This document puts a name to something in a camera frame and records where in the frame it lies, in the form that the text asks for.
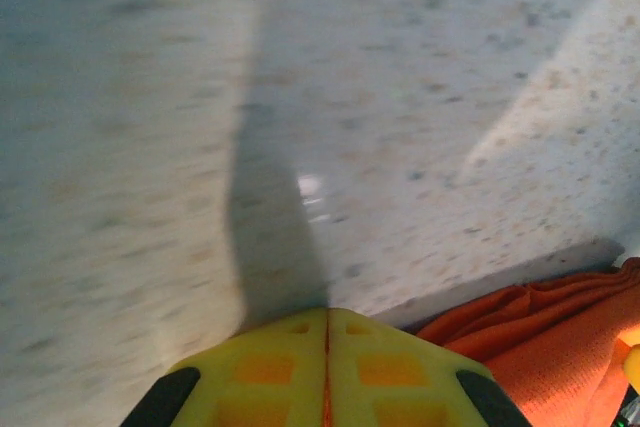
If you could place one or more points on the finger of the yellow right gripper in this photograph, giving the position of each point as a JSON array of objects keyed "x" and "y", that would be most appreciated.
[{"x": 632, "y": 362}]

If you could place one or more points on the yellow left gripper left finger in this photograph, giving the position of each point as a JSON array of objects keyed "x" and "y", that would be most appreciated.
[{"x": 250, "y": 382}]

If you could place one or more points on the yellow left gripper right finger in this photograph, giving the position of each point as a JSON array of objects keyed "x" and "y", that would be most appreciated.
[{"x": 400, "y": 387}]

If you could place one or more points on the orange t-shirt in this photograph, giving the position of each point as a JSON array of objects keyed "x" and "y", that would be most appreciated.
[{"x": 550, "y": 347}]

